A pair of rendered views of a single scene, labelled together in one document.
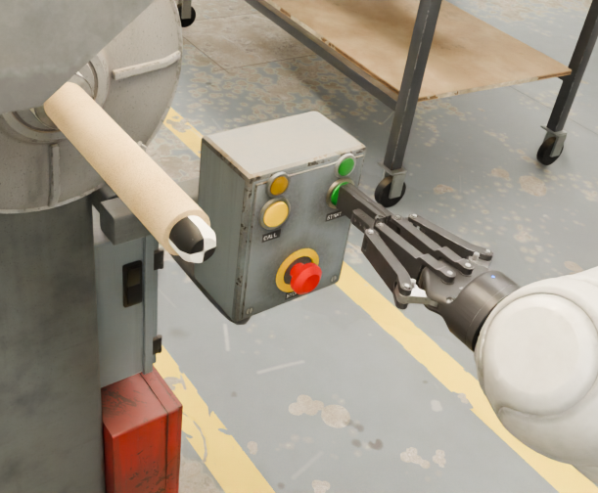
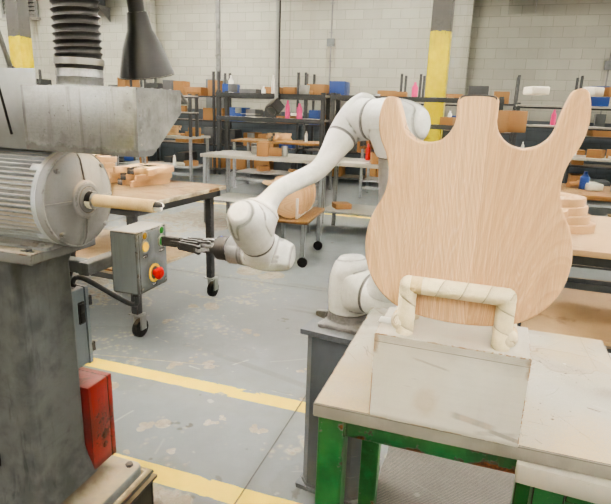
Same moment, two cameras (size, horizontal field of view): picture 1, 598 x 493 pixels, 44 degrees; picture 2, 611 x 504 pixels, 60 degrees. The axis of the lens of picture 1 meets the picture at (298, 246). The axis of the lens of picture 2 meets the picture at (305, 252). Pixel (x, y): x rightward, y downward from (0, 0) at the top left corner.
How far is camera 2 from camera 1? 1.03 m
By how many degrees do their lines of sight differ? 34
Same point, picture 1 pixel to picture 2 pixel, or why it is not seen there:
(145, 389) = (90, 373)
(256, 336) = not seen: hidden behind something
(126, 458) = (94, 403)
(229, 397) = not seen: hidden behind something
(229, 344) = not seen: hidden behind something
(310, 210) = (154, 247)
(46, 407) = (60, 373)
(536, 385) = (242, 216)
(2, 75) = (149, 149)
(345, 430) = (171, 426)
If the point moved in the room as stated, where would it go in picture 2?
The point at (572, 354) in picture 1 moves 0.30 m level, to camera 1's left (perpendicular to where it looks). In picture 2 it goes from (246, 207) to (128, 215)
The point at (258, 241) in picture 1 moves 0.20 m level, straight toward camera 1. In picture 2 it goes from (142, 258) to (164, 276)
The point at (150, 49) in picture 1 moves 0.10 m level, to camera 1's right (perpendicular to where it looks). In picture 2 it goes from (106, 189) to (143, 187)
